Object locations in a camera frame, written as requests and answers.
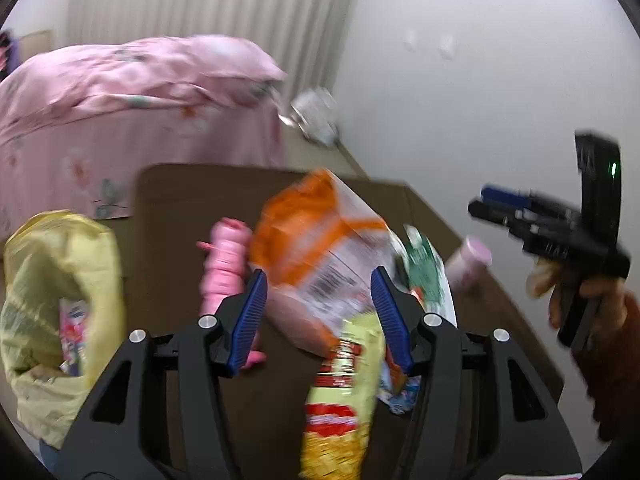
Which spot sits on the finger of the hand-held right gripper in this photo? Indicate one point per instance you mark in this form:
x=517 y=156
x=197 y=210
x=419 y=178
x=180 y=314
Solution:
x=520 y=199
x=505 y=217

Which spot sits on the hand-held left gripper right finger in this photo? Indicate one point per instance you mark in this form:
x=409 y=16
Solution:
x=392 y=320

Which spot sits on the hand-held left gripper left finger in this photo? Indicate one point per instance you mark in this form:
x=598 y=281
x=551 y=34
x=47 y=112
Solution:
x=248 y=317

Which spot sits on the yellow snack wrapper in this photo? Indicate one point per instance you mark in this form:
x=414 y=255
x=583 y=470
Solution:
x=340 y=400

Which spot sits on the orange snack bag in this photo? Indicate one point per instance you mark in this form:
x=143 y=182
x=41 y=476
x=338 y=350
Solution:
x=320 y=250

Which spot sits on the yellow plastic bag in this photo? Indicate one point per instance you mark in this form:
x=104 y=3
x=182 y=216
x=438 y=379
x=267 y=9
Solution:
x=45 y=270

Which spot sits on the person's right forearm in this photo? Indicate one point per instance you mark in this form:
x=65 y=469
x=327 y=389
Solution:
x=615 y=360

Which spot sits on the person's right hand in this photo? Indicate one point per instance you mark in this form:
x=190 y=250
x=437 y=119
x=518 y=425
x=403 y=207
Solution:
x=602 y=290

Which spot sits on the pink caterpillar toy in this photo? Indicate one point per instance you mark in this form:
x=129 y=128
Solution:
x=225 y=265

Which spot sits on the pink cup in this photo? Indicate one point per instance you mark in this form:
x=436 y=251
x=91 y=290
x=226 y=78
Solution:
x=467 y=262

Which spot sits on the green white packet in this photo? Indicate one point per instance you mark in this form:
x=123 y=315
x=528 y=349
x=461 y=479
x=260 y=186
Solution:
x=425 y=270

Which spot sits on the blue snack packet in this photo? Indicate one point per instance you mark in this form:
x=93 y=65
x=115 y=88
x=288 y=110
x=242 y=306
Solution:
x=400 y=395

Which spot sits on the pink blue packet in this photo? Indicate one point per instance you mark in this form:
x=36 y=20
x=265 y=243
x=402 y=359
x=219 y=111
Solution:
x=74 y=335

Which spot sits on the clear plastic bag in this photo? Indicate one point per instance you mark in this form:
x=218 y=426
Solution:
x=315 y=112

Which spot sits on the pink floral blanket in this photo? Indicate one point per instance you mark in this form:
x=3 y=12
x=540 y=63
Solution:
x=115 y=125

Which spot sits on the white curtain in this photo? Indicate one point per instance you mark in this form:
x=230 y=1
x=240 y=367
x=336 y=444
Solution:
x=215 y=5

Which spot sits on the white wall socket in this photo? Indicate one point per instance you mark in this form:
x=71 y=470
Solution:
x=446 y=46
x=411 y=40

